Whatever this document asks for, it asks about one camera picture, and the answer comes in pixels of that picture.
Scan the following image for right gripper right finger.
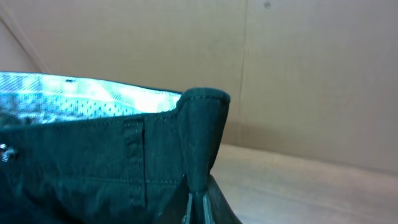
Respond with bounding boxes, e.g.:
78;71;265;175
202;175;243;224

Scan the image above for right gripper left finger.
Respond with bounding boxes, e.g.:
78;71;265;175
154;176;193;224

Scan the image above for black shorts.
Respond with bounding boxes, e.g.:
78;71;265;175
1;72;230;224

